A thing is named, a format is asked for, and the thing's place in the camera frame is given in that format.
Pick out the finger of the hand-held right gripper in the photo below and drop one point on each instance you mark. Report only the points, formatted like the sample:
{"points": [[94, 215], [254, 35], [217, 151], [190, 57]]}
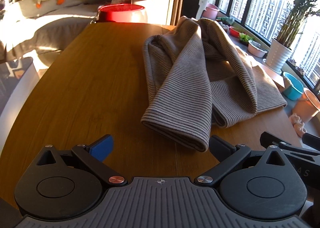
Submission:
{"points": [[277, 140]]}

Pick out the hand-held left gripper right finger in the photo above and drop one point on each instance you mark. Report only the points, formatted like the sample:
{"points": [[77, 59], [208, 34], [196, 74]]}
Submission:
{"points": [[221, 148]]}

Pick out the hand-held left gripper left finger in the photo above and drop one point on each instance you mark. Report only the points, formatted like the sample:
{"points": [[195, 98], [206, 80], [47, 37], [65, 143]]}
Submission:
{"points": [[102, 147]]}

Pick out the striped brown garment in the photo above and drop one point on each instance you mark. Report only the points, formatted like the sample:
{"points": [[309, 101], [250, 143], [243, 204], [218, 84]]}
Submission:
{"points": [[190, 80]]}

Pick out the pink slippers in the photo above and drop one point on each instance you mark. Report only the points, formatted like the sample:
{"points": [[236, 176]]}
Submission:
{"points": [[297, 124]]}

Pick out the pink plastic bucket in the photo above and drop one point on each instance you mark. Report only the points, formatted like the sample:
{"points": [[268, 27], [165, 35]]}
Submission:
{"points": [[307, 105]]}

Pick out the teal plastic basin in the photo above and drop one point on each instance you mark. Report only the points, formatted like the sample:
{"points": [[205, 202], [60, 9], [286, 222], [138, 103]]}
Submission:
{"points": [[292, 89]]}

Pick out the wooden stool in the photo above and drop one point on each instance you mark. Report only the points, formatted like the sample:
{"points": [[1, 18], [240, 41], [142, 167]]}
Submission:
{"points": [[272, 76]]}

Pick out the white ribbed plant pot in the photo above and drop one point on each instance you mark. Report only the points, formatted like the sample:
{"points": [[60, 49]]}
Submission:
{"points": [[277, 55]]}

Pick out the white basin with soil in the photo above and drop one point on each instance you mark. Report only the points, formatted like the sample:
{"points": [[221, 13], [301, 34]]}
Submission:
{"points": [[256, 50]]}

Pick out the leafy green seedling plant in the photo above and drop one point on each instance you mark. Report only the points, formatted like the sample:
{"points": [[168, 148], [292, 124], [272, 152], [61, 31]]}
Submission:
{"points": [[245, 37]]}

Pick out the small red basin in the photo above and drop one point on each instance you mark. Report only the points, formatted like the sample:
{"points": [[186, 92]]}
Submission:
{"points": [[234, 32]]}

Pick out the teal green plant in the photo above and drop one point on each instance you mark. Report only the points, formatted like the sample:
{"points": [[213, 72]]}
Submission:
{"points": [[225, 20]]}

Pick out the tall green potted plant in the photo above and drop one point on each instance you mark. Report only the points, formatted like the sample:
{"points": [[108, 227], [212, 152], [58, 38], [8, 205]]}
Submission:
{"points": [[297, 10]]}

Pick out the red plastic basin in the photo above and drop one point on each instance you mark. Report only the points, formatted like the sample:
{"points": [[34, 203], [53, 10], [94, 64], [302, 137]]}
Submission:
{"points": [[120, 13]]}

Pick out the pink plastic basin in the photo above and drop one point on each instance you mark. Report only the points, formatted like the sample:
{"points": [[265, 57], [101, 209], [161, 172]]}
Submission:
{"points": [[210, 11]]}

